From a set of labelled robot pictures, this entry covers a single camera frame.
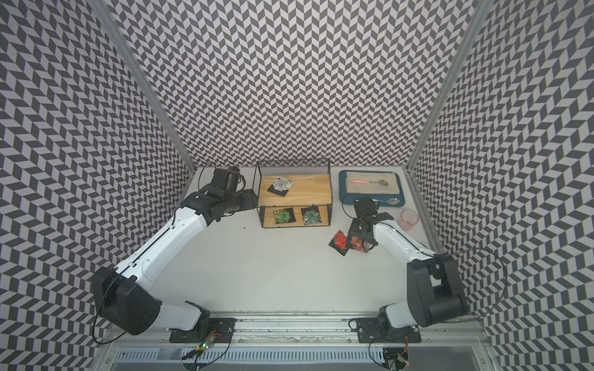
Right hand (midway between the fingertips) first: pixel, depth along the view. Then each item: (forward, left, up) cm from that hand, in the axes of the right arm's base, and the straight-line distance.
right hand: (362, 236), depth 89 cm
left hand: (+6, +41, +16) cm, 45 cm away
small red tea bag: (0, +8, -5) cm, 10 cm away
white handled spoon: (+18, -16, -2) cm, 24 cm away
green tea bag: (+12, +20, -3) cm, 23 cm away
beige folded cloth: (+28, -10, -5) cm, 30 cm away
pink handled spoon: (+31, -15, -4) cm, 35 cm away
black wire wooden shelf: (+14, +26, +10) cm, 31 cm away
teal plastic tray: (+23, +2, -6) cm, 24 cm away
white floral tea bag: (+15, +31, +13) cm, 37 cm away
